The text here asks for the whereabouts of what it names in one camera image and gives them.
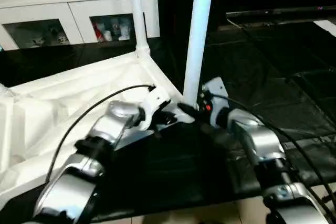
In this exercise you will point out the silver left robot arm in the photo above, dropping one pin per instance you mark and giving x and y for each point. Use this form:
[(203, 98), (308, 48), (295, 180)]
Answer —
[(110, 124)]

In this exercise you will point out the red bottle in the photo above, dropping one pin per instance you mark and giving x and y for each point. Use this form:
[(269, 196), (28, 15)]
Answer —
[(100, 32)]

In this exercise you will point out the white glass-door cabinet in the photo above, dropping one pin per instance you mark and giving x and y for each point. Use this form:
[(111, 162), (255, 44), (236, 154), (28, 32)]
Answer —
[(52, 9)]

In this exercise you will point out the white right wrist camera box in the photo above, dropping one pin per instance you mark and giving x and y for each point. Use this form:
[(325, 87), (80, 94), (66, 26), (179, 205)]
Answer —
[(216, 90)]

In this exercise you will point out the dark metal rail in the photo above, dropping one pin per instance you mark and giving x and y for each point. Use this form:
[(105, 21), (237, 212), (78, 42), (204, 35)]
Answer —
[(283, 12)]

